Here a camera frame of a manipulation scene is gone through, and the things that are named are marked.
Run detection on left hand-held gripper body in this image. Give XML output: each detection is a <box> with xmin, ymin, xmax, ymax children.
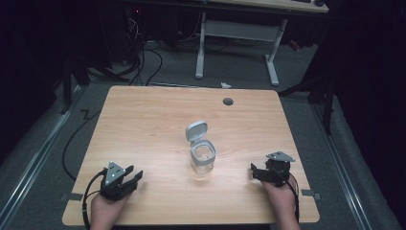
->
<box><xmin>99</xmin><ymin>160</ymin><xmax>132</xmax><ymax>202</ymax></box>

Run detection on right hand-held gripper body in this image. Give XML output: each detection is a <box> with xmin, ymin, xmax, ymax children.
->
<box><xmin>261</xmin><ymin>150</ymin><xmax>297</xmax><ymax>188</ymax></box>

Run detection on glass jar with grey lid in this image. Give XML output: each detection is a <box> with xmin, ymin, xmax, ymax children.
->
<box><xmin>185</xmin><ymin>120</ymin><xmax>217</xmax><ymax>182</ymax></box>

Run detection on person's left hand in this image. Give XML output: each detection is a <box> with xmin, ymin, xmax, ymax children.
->
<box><xmin>90</xmin><ymin>191</ymin><xmax>132</xmax><ymax>230</ymax></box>

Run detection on person's right hand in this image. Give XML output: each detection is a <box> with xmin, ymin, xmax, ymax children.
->
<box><xmin>260</xmin><ymin>176</ymin><xmax>302</xmax><ymax>230</ymax></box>

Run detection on grey tape patch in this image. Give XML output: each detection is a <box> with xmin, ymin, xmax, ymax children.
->
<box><xmin>301</xmin><ymin>189</ymin><xmax>322</xmax><ymax>201</ymax></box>
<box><xmin>59</xmin><ymin>192</ymin><xmax>84</xmax><ymax>202</ymax></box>

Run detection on black metal stand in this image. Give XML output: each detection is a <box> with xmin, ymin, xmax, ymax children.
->
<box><xmin>58</xmin><ymin>56</ymin><xmax>128</xmax><ymax>115</ymax></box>
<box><xmin>277</xmin><ymin>75</ymin><xmax>337</xmax><ymax>136</ymax></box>

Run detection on small red object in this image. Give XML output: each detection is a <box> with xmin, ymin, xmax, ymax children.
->
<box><xmin>287</xmin><ymin>39</ymin><xmax>302</xmax><ymax>53</ymax></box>

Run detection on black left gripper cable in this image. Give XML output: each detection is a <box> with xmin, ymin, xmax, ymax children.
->
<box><xmin>81</xmin><ymin>168</ymin><xmax>108</xmax><ymax>230</ymax></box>

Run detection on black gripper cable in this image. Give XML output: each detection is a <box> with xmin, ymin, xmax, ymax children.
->
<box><xmin>81</xmin><ymin>168</ymin><xmax>108</xmax><ymax>230</ymax></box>
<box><xmin>275</xmin><ymin>166</ymin><xmax>302</xmax><ymax>224</ymax></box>

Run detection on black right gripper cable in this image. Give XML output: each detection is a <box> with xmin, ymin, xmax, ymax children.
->
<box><xmin>275</xmin><ymin>166</ymin><xmax>302</xmax><ymax>224</ymax></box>

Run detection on black floor cable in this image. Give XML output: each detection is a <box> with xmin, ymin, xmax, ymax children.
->
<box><xmin>61</xmin><ymin>109</ymin><xmax>101</xmax><ymax>182</ymax></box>

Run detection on metal floor rail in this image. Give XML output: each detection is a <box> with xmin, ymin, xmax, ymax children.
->
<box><xmin>0</xmin><ymin>85</ymin><xmax>88</xmax><ymax>226</ymax></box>
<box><xmin>309</xmin><ymin>101</ymin><xmax>373</xmax><ymax>230</ymax></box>

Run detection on bundle of black cables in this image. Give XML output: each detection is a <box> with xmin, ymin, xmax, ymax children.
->
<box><xmin>123</xmin><ymin>12</ymin><xmax>165</xmax><ymax>87</ymax></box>

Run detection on white metal frame desk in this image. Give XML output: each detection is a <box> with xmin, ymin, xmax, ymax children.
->
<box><xmin>194</xmin><ymin>0</ymin><xmax>330</xmax><ymax>87</ymax></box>

